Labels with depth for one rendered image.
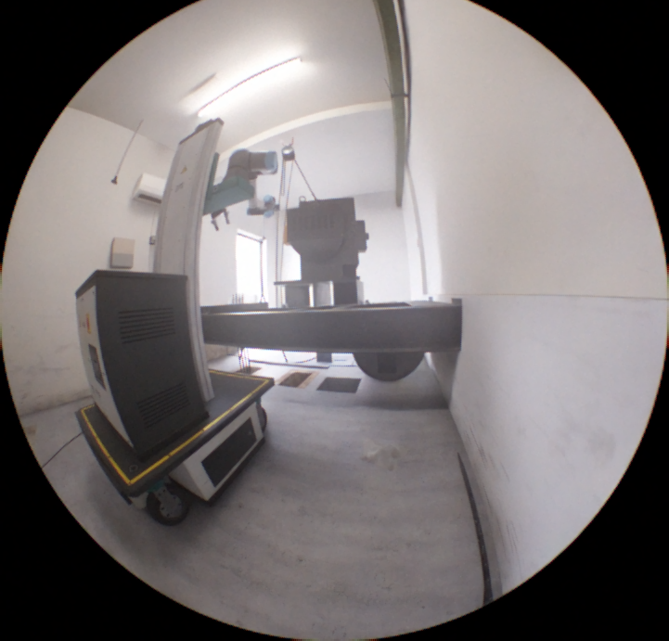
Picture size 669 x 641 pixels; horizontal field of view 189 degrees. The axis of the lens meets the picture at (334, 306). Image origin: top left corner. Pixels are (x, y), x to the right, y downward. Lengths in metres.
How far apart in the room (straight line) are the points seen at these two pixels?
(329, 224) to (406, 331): 0.98
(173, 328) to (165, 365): 0.12
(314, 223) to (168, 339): 1.32
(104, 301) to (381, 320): 1.21
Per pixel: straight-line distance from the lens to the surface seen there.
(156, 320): 0.67
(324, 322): 1.24
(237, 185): 1.00
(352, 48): 2.30
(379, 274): 3.92
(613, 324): 0.44
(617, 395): 0.45
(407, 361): 1.71
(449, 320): 1.22
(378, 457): 1.00
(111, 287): 0.62
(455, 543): 0.82
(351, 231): 1.73
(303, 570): 0.76
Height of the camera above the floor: 0.73
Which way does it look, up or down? 2 degrees down
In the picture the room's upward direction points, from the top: 3 degrees counter-clockwise
